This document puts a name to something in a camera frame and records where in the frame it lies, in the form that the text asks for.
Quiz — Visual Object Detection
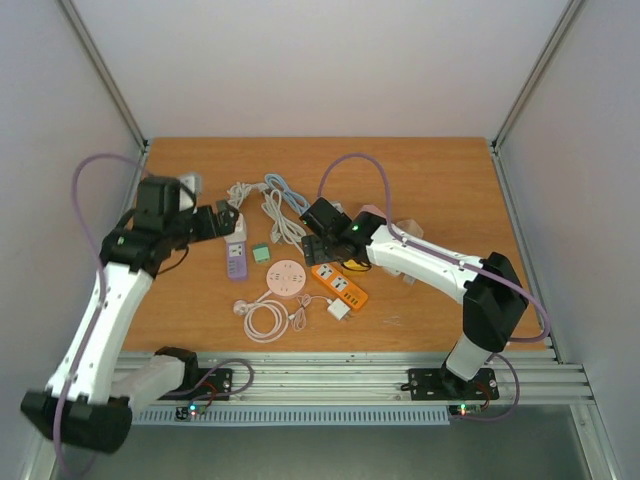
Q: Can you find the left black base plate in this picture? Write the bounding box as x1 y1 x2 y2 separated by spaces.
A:
165 368 233 401

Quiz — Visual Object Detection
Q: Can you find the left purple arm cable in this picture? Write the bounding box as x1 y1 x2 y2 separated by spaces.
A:
52 153 151 476

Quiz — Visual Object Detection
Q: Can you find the white cube socket with flower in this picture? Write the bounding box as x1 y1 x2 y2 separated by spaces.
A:
229 213 248 243

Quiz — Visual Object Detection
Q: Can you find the purple power strip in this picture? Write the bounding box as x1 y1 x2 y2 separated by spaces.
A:
226 241 248 282

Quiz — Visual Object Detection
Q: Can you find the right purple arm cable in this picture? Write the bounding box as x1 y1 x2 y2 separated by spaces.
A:
317 153 552 422

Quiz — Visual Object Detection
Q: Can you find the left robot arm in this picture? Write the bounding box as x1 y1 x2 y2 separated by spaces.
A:
20 173 239 454

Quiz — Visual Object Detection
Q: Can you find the pink cube socket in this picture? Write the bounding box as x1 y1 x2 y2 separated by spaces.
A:
359 204 386 218

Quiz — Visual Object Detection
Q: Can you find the white orange-strip cable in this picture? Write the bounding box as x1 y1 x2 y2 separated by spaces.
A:
260 188 317 267

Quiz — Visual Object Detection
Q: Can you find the beige cube socket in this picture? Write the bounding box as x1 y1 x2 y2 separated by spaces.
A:
395 219 424 239

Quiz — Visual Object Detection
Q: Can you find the white USB charger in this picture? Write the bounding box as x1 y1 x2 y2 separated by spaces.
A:
327 299 352 322

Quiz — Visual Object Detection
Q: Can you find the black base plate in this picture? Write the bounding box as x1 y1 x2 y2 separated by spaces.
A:
401 367 500 401
165 368 233 401

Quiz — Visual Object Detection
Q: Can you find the yellow cube socket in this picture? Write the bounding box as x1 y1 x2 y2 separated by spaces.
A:
341 260 371 275

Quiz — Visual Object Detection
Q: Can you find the small white grey adapter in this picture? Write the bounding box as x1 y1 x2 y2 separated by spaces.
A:
403 274 416 286

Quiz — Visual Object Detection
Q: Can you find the pink round power socket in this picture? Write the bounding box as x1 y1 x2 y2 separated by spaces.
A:
266 260 307 299

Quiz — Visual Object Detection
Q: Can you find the aluminium rail frame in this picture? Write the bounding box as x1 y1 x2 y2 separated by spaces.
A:
22 0 621 480

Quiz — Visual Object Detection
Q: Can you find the orange power strip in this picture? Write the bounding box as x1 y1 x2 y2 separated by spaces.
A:
311 264 369 312

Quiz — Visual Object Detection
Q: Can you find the green plug adapter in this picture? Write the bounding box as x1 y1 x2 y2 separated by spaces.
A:
251 243 271 264

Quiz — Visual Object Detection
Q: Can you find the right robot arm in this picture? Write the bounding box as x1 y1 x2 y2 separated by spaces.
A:
300 197 529 400

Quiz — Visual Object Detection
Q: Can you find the blue power strip cable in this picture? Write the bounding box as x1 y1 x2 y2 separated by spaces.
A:
263 173 309 221

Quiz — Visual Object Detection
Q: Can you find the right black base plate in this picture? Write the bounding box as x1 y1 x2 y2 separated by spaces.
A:
401 367 500 401

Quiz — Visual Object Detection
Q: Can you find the white purple-strip cable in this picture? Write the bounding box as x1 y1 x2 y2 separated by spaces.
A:
227 181 266 209

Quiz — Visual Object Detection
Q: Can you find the blue slotted cable duct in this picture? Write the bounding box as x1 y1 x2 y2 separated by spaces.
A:
133 405 450 428

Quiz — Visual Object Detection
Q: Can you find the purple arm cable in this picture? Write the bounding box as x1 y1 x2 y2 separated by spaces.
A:
317 153 552 422
52 153 151 476

